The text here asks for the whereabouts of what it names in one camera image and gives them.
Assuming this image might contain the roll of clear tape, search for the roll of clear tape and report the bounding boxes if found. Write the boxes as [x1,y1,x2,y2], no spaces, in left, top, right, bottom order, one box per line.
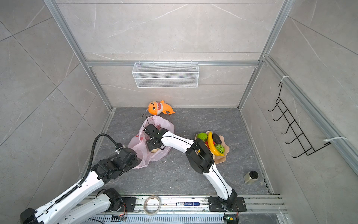
[143,196,162,216]

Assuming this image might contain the banana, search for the banana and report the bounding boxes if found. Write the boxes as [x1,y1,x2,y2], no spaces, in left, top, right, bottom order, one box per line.
[207,131,224,156]

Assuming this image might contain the green round guava fruit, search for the green round guava fruit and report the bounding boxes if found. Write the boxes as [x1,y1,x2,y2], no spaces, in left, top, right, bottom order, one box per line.
[196,133,208,142]

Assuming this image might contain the black wire hook rack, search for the black wire hook rack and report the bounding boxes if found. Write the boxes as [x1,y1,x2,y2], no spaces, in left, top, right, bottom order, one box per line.
[268,83,331,158]

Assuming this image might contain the dark avocado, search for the dark avocado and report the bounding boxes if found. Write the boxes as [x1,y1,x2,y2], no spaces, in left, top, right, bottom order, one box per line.
[212,133,222,145]

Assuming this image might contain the blue marker pen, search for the blue marker pen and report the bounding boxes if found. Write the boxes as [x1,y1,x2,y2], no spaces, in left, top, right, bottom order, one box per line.
[176,202,200,207]

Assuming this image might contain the orange fish plush toy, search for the orange fish plush toy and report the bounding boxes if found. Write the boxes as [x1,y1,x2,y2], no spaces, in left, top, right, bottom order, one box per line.
[147,100,175,115]

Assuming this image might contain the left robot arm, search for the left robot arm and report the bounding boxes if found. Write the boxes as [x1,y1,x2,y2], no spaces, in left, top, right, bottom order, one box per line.
[20,148,140,224]

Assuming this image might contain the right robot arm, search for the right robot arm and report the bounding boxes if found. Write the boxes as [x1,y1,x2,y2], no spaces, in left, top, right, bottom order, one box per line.
[144,124,237,211]

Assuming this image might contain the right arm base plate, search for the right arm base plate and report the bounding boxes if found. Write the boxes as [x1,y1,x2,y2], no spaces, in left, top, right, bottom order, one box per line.
[208,197,247,212]

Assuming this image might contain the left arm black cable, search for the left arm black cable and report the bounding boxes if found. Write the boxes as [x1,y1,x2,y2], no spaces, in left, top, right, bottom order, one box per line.
[78,133,122,187]

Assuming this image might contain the white wire mesh basket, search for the white wire mesh basket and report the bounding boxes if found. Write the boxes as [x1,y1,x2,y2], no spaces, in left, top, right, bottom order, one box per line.
[132,62,200,88]

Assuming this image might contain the small metal can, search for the small metal can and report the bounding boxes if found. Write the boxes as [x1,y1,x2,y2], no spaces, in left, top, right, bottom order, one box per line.
[244,170,259,184]

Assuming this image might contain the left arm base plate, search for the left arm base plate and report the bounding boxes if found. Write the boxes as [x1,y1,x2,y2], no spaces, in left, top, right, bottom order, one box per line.
[109,197,137,213]

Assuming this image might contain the pink plastic bag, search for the pink plastic bag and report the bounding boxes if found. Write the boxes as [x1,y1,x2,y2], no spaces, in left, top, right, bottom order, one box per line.
[128,115,174,169]

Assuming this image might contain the pink shell-shaped plate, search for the pink shell-shaped plate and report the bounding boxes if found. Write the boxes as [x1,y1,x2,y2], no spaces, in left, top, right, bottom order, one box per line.
[195,131,229,164]

